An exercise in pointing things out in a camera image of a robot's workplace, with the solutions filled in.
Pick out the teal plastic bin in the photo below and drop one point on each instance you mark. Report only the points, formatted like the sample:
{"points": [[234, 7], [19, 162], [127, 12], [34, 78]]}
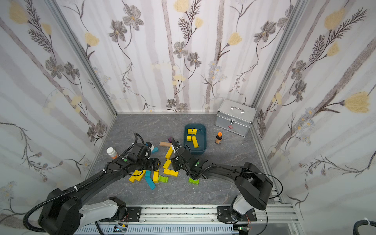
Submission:
{"points": [[201, 138]]}

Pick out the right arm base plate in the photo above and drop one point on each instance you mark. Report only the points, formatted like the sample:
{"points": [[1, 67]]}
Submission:
{"points": [[226, 214]]}

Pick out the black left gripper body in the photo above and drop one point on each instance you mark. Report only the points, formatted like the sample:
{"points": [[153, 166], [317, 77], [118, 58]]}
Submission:
{"points": [[152, 164]]}

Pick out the upright teal block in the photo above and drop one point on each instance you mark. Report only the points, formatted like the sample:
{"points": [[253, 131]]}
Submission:
{"points": [[148, 174]]}

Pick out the green flat block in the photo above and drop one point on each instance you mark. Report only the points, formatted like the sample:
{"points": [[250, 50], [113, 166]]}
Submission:
{"points": [[194, 182]]}

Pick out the orange cap brown bottle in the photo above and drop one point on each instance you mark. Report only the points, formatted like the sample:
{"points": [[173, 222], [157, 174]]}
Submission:
{"points": [[219, 137]]}

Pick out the green arch block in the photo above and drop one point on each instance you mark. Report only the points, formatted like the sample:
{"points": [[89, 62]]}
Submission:
{"points": [[163, 179]]}

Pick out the long teal block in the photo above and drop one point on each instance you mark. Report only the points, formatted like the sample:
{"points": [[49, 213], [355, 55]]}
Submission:
{"points": [[150, 182]]}

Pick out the silver metal case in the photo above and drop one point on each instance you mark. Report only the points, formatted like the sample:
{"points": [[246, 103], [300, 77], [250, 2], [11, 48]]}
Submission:
{"points": [[235, 117]]}

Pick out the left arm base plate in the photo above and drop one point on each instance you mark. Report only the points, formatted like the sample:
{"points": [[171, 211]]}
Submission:
{"points": [[133, 215]]}

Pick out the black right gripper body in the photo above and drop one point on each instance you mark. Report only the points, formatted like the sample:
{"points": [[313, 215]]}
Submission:
{"points": [[178, 158]]}

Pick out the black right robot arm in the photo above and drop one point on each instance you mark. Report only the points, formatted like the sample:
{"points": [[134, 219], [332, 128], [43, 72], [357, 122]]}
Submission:
{"points": [[255, 187]]}

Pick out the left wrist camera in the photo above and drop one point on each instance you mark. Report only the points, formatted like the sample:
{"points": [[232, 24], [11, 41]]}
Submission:
{"points": [[150, 146]]}

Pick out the white cap orange bottle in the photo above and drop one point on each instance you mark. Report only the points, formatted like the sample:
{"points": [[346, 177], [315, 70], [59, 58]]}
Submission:
{"points": [[112, 153]]}

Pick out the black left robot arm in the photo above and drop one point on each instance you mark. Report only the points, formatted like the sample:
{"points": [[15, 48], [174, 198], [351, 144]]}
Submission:
{"points": [[60, 213]]}

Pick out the yellow rectangular block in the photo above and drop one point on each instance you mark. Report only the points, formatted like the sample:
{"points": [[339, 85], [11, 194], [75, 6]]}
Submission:
{"points": [[167, 164]]}

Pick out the aluminium rail frame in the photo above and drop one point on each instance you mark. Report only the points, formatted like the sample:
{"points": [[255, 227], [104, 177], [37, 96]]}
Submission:
{"points": [[103, 218]]}

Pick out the natural wood block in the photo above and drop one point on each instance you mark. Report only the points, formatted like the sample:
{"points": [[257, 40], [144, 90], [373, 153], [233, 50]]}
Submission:
{"points": [[165, 144]]}

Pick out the yellow upright block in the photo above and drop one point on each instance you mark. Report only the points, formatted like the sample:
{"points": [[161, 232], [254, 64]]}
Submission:
{"points": [[155, 177]]}

